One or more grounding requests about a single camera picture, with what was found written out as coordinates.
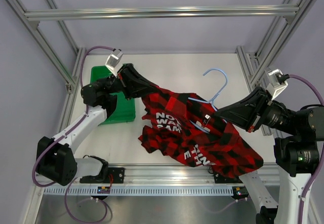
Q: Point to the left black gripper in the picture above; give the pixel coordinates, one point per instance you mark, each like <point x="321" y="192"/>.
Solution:
<point x="134" y="85"/>

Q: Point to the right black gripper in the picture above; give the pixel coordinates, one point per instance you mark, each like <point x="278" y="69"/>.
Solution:
<point x="247" y="112"/>

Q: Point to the red black plaid shirt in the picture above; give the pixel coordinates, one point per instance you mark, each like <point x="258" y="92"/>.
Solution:
<point x="187" y="130"/>

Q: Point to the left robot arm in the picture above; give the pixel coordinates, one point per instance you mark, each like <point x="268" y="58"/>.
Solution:
<point x="55" y="158"/>

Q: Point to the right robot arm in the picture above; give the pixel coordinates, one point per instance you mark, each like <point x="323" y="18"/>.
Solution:
<point x="297" y="155"/>

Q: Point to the green plastic tray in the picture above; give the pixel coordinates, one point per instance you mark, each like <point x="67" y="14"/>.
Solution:
<point x="125" y="109"/>

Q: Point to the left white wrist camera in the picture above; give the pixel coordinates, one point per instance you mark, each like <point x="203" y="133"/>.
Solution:
<point x="113" y="62"/>

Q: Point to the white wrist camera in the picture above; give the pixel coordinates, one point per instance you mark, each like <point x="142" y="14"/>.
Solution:
<point x="277" y="82"/>
<point x="113" y="62"/>

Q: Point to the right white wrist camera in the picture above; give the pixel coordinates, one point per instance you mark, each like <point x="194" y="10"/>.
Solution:
<point x="277" y="82"/>

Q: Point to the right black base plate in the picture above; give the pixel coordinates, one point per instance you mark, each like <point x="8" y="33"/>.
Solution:
<point x="218" y="178"/>

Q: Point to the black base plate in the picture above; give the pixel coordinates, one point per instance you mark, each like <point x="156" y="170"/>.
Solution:
<point x="116" y="174"/>
<point x="218" y="178"/>

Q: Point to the front aluminium rail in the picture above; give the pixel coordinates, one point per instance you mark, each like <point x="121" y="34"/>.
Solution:
<point x="162" y="175"/>

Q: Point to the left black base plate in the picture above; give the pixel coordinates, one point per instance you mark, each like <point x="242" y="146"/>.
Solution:
<point x="116" y="174"/>

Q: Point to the aluminium frame crossbar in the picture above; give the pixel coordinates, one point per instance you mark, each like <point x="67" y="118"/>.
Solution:
<point x="166" y="12"/>

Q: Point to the white slotted cable duct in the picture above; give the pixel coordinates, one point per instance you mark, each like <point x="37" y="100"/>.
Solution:
<point x="83" y="190"/>

